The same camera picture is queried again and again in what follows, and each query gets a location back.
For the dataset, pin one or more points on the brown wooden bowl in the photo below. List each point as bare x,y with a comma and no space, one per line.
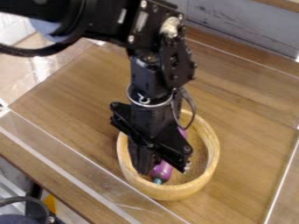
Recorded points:
181,185

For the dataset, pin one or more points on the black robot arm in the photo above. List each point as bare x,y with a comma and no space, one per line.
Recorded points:
148,28

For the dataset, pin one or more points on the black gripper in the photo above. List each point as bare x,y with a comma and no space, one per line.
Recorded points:
154,139

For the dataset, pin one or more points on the purple toy eggplant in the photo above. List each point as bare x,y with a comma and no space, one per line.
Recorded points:
161,173

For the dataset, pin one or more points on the clear acrylic tray walls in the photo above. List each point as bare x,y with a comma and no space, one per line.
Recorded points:
57,138

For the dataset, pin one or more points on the black clamp with screw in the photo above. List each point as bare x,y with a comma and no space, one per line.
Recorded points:
40,213

